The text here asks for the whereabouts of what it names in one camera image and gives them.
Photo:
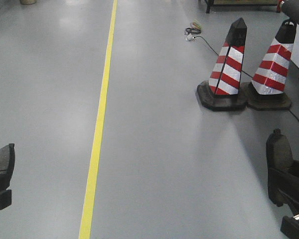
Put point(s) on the left striped traffic cone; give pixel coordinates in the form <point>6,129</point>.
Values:
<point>222,91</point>

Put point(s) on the grey brake pad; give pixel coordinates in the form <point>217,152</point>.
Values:
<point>7,159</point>
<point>279,156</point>

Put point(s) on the striped traffic cone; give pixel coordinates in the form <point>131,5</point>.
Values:
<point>266,90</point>
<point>222,91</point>

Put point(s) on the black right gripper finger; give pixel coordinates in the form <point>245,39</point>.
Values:
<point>283,186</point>
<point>290,226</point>

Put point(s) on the right striped traffic cone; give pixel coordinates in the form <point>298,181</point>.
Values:
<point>266,90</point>

